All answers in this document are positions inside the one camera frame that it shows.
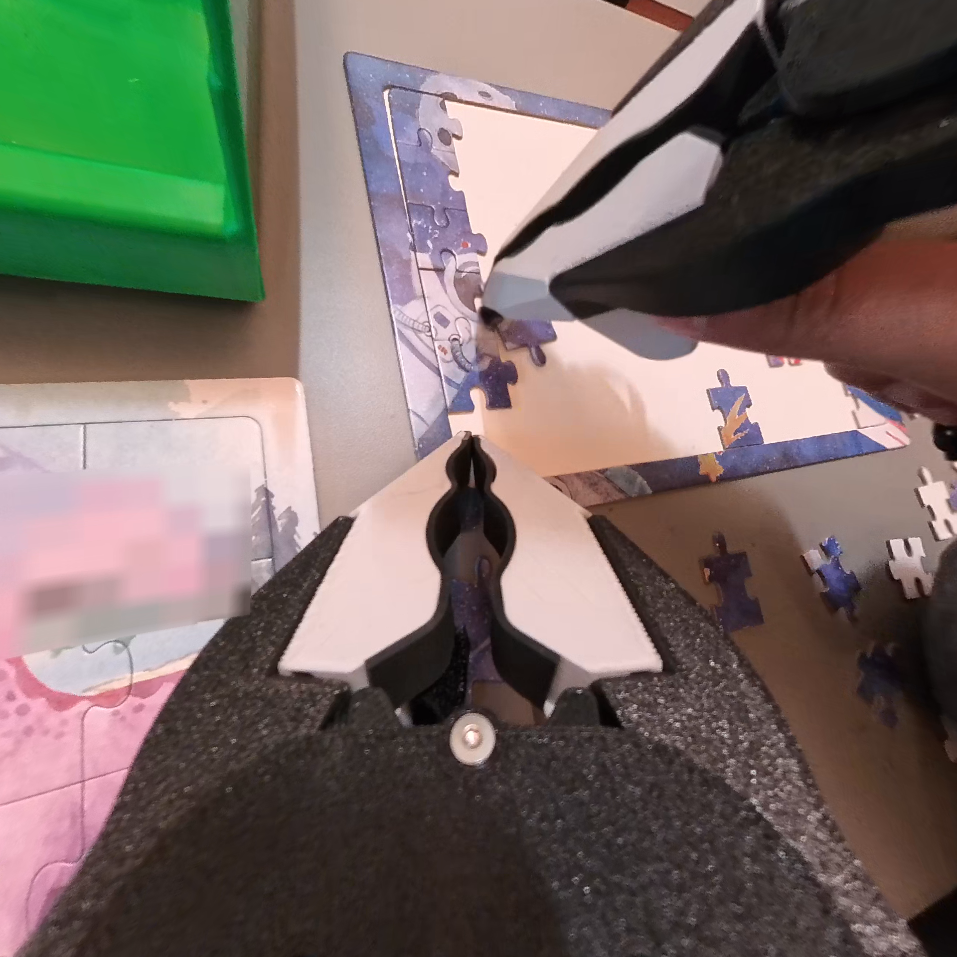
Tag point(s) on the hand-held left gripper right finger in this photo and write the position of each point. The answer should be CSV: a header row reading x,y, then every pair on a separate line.
x,y
576,590

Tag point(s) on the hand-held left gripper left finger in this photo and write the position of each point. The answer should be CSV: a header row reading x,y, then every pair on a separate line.
x,y
359,590

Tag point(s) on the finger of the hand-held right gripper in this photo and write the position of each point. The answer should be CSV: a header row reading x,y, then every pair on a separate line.
x,y
658,97
620,217

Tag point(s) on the blue puzzle piece white corner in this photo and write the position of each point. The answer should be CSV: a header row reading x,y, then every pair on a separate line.
x,y
834,579

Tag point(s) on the blue space puzzle frame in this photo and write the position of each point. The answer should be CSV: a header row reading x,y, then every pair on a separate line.
x,y
370,149

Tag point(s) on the pile of puzzle pieces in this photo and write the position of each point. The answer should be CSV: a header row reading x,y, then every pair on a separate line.
x,y
934,508

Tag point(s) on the person's right hand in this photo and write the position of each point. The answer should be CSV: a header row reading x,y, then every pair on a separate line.
x,y
882,329

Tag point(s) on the red rocket puzzle piece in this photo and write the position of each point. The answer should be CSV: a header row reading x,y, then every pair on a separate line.
x,y
781,361

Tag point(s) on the pink dinosaur puzzle board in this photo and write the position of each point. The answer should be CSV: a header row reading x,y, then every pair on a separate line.
x,y
75,748

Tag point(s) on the green plastic bin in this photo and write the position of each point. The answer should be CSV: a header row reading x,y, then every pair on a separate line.
x,y
112,149

